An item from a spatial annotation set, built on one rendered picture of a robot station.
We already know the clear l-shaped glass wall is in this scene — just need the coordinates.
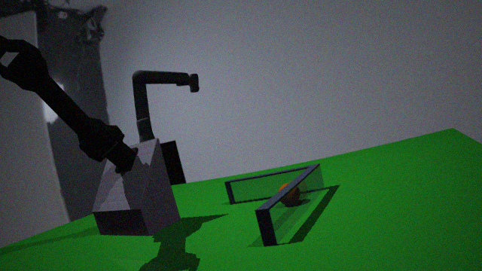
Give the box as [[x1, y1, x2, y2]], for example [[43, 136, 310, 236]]
[[226, 165, 325, 244]]

